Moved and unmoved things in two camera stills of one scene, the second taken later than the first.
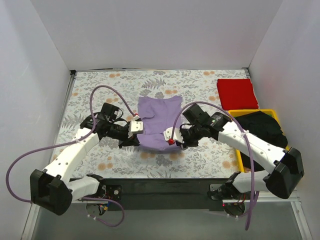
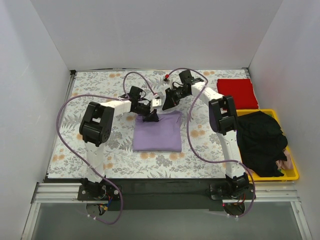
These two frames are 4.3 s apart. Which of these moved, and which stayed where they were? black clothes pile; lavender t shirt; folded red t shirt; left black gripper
Moved: left black gripper
Stayed: black clothes pile; lavender t shirt; folded red t shirt
